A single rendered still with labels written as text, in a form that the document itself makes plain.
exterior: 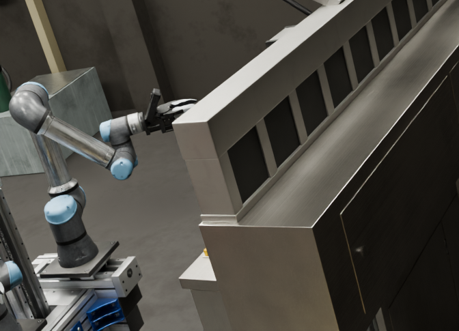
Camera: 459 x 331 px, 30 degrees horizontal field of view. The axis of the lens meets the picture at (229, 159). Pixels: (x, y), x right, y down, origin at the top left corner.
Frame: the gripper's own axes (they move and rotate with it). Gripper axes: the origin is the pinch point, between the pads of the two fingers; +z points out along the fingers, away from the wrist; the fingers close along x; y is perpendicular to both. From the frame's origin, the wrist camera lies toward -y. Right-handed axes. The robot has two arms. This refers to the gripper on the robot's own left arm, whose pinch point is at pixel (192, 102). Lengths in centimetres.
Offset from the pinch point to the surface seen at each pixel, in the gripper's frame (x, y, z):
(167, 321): -47, 131, -48
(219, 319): 76, 38, -6
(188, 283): 70, 26, -13
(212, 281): 75, 24, -4
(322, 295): 157, -27, 25
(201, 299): 73, 32, -10
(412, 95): 105, -35, 58
